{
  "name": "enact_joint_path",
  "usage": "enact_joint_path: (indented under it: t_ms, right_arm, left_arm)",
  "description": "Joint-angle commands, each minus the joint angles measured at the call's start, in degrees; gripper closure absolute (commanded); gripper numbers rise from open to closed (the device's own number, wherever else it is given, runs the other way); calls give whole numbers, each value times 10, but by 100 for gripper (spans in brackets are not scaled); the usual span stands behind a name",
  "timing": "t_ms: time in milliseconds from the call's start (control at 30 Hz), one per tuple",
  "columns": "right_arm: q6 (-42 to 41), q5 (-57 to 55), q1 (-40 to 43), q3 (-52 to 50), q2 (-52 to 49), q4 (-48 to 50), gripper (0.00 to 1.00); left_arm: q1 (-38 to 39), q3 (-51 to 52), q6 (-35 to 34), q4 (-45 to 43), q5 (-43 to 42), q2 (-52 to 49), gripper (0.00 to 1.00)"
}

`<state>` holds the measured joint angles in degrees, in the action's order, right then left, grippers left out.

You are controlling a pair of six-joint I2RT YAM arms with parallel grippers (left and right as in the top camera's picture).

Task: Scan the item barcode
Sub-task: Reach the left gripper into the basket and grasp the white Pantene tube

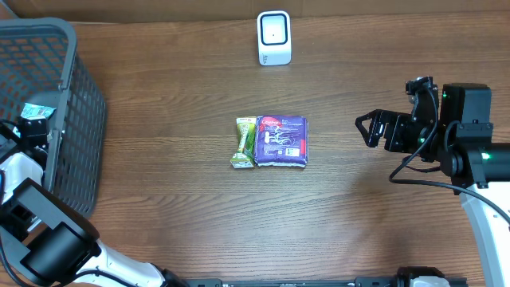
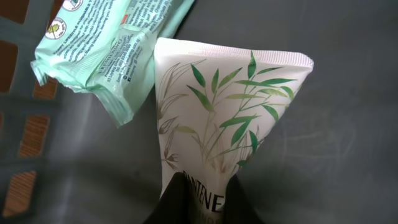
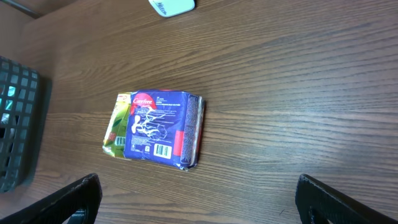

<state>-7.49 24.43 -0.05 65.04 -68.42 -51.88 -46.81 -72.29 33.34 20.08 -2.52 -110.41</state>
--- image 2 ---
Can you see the white bamboo conditioner tube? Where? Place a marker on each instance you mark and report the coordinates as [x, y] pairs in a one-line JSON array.
[[215, 106]]

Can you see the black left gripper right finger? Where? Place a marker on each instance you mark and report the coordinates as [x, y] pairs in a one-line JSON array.
[[237, 207]]

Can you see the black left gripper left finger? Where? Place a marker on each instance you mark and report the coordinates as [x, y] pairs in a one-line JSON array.
[[173, 204]]

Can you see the mint green wipes pack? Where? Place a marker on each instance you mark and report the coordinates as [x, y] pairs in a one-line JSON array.
[[105, 47]]

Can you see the grey plastic basket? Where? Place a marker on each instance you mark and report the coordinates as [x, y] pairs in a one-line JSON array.
[[332, 157]]

